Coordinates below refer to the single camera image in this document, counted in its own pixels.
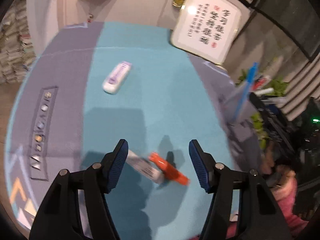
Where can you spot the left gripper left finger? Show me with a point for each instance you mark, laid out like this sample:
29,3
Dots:
58,216

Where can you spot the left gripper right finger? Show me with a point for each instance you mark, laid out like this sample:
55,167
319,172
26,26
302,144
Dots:
242,204

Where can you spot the frosted translucent plastic cup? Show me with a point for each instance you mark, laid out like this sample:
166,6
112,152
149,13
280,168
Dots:
228,95

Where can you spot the blue pen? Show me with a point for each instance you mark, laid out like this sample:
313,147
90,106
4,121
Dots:
245,91

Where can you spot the green white pen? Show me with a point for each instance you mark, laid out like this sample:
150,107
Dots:
264,91

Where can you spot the pink sleeved forearm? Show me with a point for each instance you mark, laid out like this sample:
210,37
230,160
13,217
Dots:
285,195

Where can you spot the green potted plant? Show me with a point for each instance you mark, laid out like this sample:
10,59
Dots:
267,104

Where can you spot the grey white eraser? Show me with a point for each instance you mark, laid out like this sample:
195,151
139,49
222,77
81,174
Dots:
142,166

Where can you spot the orange small cutter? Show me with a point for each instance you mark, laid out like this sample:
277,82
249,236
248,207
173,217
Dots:
170,172

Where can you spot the blue and grey desk mat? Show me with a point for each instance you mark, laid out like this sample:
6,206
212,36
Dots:
62,118

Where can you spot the white purple correction tape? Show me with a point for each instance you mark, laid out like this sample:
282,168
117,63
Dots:
115,79

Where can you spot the framed calligraphy sign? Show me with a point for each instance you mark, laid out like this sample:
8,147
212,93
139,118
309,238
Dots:
206,28

